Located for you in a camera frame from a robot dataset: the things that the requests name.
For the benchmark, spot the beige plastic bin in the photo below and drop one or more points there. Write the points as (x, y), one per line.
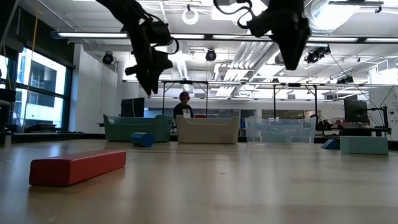
(208, 130)

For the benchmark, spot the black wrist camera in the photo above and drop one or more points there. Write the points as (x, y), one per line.
(261, 28)
(160, 32)

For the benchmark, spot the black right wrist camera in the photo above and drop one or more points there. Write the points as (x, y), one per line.
(261, 28)

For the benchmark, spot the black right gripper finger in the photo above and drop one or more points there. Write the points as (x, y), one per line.
(292, 54)

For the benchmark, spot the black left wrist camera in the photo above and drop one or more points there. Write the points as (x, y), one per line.
(160, 32)

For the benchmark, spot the black ceiling spot lamp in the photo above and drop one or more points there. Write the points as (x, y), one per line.
(108, 58)
(211, 55)

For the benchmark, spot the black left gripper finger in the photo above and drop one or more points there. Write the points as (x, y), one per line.
(146, 84)
(155, 82)

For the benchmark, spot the small blue wedge block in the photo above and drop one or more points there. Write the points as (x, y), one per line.
(330, 145)

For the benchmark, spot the blue cylinder block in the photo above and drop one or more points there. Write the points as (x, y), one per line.
(142, 140)

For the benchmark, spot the black ceiling camera cluster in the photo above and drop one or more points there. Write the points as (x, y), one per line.
(345, 80)
(318, 55)

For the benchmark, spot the large black-framed window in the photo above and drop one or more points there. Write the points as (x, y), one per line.
(43, 93)

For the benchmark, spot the white cup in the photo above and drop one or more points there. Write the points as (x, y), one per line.
(7, 140)

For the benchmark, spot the clear plastic bin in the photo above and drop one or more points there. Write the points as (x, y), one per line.
(301, 130)

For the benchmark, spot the black ceiling light rail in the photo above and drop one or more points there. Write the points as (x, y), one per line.
(360, 40)

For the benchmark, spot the person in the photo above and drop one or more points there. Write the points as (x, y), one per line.
(183, 109)

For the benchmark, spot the green plastic bin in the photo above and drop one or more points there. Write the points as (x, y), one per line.
(124, 130)

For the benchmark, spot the long red block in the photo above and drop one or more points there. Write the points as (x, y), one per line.
(74, 169)

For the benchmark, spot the black metal frame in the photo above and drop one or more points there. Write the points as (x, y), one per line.
(163, 99)
(316, 102)

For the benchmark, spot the black cluttered desk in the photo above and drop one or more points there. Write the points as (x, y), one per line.
(357, 131)

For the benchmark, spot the black articulated stand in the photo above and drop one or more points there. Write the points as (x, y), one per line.
(385, 121)

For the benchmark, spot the black computer monitor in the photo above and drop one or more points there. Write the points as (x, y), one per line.
(354, 110)
(132, 107)

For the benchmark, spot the teal rectangular block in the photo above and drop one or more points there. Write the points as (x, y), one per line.
(363, 145)

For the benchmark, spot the silver ventilation duct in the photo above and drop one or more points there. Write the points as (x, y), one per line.
(326, 18)

